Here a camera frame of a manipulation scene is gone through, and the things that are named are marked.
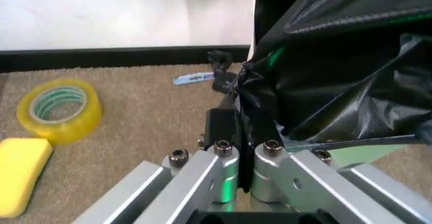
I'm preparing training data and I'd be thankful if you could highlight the yellow clear tape roll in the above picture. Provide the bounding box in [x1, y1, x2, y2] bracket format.
[16, 78, 104, 146]

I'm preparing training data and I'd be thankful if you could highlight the black plastic garbage bag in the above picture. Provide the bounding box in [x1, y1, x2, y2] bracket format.
[205, 0, 432, 194]

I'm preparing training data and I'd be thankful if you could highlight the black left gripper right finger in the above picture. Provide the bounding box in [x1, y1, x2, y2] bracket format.
[248, 117, 432, 224]

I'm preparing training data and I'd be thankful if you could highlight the blue and white wrapper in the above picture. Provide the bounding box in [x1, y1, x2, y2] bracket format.
[170, 72, 215, 85]

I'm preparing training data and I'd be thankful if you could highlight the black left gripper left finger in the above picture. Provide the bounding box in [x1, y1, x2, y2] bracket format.
[72, 94, 245, 224]

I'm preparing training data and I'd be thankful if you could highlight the pale green trash bin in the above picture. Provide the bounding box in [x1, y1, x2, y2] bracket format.
[285, 136, 415, 170]

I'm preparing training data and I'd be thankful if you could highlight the black baseboard strip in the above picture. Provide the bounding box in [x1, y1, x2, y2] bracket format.
[0, 44, 251, 73]

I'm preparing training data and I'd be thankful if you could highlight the yellow sponge block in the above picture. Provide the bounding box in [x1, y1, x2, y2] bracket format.
[0, 137, 54, 218]

